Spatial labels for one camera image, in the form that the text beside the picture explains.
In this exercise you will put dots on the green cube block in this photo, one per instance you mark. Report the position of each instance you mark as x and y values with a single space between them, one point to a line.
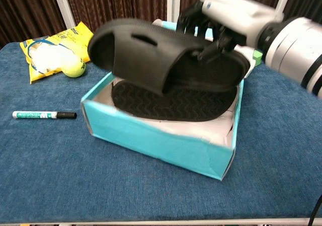
257 57

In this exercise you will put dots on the black rubber slipper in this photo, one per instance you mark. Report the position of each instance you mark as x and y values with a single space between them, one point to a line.
141 60
163 105

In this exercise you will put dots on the green white marker pen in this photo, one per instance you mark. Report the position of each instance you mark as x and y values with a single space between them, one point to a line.
37 115

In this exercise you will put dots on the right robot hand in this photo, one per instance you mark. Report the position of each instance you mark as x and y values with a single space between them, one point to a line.
231 12

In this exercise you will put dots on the blue table cloth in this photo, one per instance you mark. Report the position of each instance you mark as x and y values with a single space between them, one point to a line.
50 173

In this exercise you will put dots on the yellow-green tennis ball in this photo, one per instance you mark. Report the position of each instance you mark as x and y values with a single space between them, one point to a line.
73 68

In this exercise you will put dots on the yellow bag of cotton balls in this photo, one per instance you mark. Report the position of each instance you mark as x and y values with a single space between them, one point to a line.
50 47

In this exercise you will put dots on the light blue cardboard shoe box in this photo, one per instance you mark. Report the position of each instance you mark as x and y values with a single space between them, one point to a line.
151 140

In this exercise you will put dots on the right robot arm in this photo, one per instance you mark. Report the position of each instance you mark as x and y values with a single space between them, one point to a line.
294 49

